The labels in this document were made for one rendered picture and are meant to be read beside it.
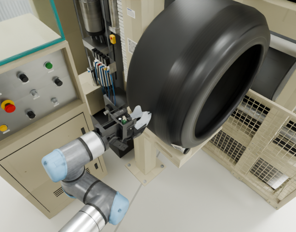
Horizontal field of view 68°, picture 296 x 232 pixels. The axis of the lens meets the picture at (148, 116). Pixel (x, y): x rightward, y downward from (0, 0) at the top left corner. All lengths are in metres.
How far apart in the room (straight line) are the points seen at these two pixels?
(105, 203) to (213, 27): 0.57
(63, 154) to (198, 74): 0.42
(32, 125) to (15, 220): 1.01
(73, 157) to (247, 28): 0.61
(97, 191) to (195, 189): 1.40
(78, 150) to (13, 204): 1.60
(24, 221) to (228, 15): 1.90
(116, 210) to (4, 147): 0.77
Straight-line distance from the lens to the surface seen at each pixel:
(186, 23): 0.72
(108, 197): 0.62
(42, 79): 1.15
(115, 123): 0.64
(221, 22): 0.71
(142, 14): 0.94
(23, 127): 1.26
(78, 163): 0.61
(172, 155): 1.09
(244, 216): 1.99
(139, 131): 0.69
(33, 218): 2.04
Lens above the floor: 1.78
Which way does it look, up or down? 49 degrees down
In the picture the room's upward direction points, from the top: straight up
